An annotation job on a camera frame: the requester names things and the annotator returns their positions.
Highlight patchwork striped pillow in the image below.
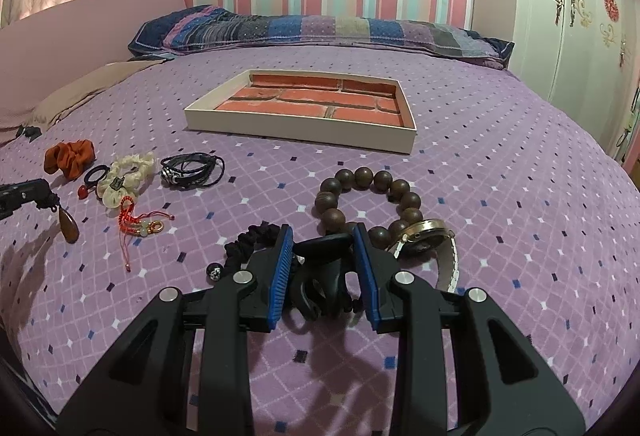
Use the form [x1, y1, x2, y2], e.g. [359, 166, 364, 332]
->
[127, 4, 516, 72]

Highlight black scrunchie with bead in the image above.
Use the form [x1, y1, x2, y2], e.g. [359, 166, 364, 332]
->
[206, 223, 283, 287]

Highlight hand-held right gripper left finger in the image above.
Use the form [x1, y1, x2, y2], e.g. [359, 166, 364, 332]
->
[55, 223, 296, 436]

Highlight black hair claw clip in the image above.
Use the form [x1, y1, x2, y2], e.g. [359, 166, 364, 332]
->
[291, 233, 362, 323]

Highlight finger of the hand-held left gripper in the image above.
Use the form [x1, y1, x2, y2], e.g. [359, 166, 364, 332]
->
[0, 180, 61, 219]

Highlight purple patterned bedspread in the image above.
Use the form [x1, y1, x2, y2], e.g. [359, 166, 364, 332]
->
[0, 43, 640, 436]

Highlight cream scrunchie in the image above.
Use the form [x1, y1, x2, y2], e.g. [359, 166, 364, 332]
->
[96, 152, 158, 209]

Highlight red cord jade charm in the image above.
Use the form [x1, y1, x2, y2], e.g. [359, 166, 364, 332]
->
[118, 196, 176, 273]

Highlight white decorated wardrobe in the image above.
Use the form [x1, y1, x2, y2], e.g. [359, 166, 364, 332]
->
[510, 0, 640, 163]

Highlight brick-patterned box tray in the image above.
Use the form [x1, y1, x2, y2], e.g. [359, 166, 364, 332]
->
[184, 69, 417, 155]

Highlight beige pillow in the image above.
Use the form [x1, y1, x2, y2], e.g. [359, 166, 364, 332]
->
[0, 60, 166, 145]

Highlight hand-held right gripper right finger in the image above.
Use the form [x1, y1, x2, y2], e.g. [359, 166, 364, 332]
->
[351, 222, 586, 436]

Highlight orange scrunchie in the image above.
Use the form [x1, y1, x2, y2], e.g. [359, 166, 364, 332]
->
[43, 141, 97, 182]

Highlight black hair tie red bead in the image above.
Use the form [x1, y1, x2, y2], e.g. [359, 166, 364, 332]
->
[77, 164, 112, 199]

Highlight pink headboard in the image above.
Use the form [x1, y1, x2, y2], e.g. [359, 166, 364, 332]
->
[0, 0, 188, 147]

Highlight brown wooden bead bracelet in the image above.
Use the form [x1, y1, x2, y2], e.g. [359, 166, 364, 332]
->
[314, 168, 424, 247]

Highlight black leather cord bracelet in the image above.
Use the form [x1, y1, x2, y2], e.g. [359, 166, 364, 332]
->
[160, 153, 226, 189]

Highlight wristwatch with white strap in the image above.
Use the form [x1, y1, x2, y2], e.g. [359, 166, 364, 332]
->
[392, 218, 469, 295]

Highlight brown teardrop pendant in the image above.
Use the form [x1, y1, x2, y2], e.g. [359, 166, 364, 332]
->
[50, 201, 81, 245]

